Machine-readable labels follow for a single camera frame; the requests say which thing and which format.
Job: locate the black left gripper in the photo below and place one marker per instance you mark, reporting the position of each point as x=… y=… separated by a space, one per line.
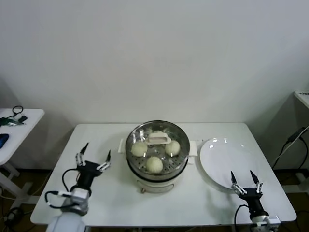
x=88 y=172

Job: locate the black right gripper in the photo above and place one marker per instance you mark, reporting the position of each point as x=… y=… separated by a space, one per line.
x=253 y=199

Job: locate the white steamed baozi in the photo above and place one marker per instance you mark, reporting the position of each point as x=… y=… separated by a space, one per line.
x=154 y=165
x=172 y=148
x=138 y=149
x=157 y=133

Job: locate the steel steamer basket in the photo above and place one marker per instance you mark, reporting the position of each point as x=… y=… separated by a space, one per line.
x=170 y=172

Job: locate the white round plate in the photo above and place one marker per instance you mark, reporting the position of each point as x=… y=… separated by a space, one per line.
x=222 y=157

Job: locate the white side table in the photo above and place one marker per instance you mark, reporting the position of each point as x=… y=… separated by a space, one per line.
x=29 y=125

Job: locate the small black object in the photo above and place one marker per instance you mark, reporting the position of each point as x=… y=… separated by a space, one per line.
x=23 y=118

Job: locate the blue object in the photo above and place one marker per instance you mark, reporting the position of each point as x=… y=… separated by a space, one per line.
x=3 y=139

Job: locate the green tool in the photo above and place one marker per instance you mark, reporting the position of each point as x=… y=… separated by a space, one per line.
x=4 y=120

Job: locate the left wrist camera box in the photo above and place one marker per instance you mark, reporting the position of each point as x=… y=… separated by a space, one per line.
x=80 y=197

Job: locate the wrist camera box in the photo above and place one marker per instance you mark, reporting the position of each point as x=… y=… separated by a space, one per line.
x=80 y=197
x=268 y=221

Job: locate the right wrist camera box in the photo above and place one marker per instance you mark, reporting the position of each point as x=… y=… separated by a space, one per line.
x=268 y=221

